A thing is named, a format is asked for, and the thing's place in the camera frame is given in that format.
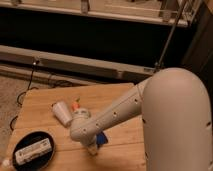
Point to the white paper cup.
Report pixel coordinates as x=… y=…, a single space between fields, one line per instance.
x=62 y=113

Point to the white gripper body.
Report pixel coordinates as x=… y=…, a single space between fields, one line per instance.
x=91 y=144

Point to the metal pole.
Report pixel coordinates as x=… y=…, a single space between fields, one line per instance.
x=166 y=17

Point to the small white object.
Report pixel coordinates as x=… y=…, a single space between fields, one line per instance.
x=6 y=162

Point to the black round plate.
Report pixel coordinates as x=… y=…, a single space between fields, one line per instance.
x=39 y=163

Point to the blue triangular object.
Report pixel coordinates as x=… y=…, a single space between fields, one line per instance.
x=101 y=139

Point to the white rectangular box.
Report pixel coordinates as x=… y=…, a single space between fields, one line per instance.
x=33 y=151

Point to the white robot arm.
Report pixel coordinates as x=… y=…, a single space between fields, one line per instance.
x=177 y=121

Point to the small orange carrot toy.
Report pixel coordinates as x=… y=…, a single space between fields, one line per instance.
x=75 y=105

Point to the grey baseboard rail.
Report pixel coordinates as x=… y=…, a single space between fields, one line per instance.
x=81 y=65

